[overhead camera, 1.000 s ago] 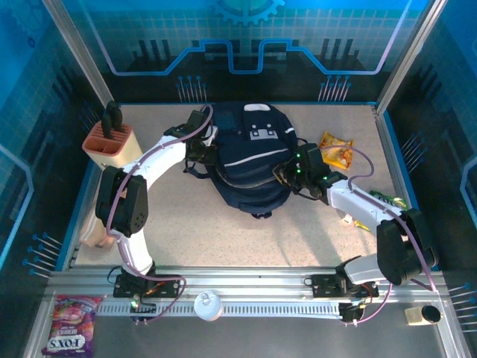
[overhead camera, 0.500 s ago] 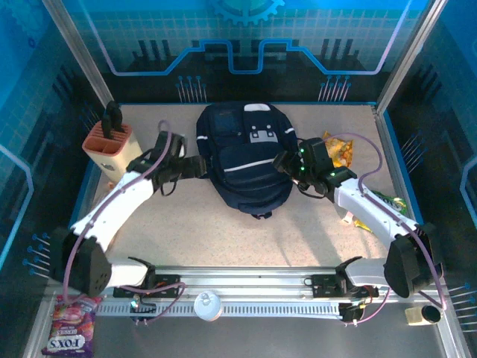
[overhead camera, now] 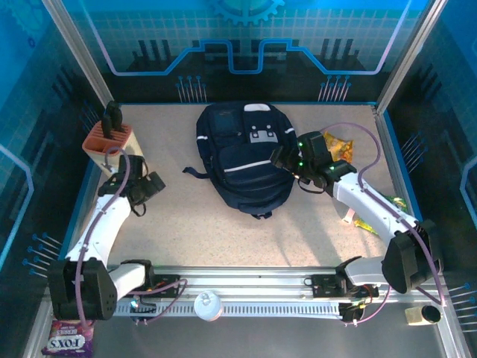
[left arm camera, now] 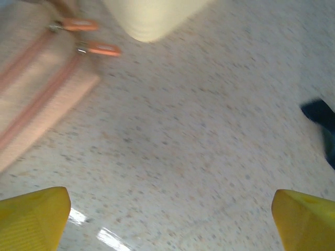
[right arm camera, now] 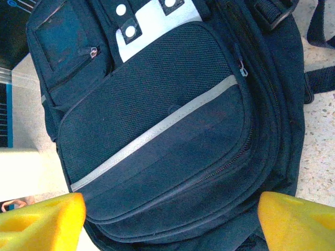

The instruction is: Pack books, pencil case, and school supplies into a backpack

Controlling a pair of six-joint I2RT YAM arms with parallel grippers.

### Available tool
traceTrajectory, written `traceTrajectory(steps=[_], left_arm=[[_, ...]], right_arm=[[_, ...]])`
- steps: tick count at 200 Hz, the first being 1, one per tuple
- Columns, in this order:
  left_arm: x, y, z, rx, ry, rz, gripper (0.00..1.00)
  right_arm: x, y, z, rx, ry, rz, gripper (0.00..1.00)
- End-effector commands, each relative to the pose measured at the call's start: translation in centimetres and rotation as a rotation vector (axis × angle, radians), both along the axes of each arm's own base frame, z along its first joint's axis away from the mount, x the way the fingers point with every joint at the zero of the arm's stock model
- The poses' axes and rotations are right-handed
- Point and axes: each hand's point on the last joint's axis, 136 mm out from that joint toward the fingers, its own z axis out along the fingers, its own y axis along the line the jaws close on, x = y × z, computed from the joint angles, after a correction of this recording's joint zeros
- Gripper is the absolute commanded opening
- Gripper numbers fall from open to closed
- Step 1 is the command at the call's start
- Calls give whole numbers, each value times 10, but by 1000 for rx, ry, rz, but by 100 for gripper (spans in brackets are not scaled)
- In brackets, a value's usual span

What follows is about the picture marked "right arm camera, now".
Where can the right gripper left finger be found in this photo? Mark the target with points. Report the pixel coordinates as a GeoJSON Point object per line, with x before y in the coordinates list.
{"type": "Point", "coordinates": [39, 225]}

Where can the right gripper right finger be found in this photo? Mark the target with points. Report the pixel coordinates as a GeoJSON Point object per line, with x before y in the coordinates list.
{"type": "Point", "coordinates": [301, 227]}

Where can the navy blue backpack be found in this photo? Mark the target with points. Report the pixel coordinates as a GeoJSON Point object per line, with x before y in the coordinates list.
{"type": "Point", "coordinates": [170, 117]}

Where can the pink toy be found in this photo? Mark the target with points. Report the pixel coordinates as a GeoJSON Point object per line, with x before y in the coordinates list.
{"type": "Point", "coordinates": [11, 206]}

